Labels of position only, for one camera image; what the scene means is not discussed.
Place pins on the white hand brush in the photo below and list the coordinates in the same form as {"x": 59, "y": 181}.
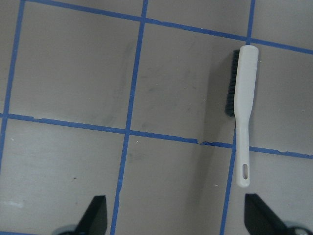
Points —
{"x": 239, "y": 103}

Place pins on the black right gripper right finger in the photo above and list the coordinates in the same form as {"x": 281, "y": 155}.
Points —
{"x": 260, "y": 219}

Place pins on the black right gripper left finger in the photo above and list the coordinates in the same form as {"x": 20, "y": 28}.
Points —
{"x": 93, "y": 222}

